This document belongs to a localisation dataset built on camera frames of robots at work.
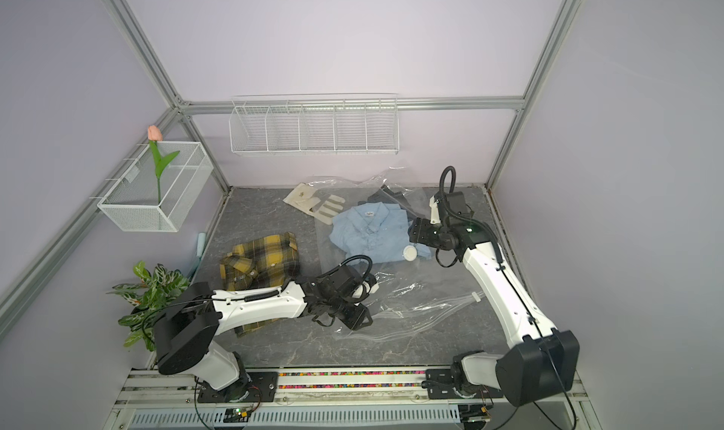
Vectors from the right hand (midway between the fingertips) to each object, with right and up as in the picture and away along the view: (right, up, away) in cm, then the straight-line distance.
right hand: (419, 230), depth 80 cm
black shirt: (-8, +12, +28) cm, 32 cm away
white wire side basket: (-73, +12, -3) cm, 75 cm away
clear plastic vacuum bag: (-2, -21, +5) cm, 21 cm away
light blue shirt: (-13, -2, +19) cm, 23 cm away
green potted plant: (-64, -13, -18) cm, 68 cm away
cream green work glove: (-42, +12, +37) cm, 57 cm away
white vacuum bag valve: (-1, -9, +16) cm, 18 cm away
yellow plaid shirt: (-51, -12, +14) cm, 54 cm away
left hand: (-15, -26, -1) cm, 30 cm away
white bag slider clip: (+16, -19, -1) cm, 25 cm away
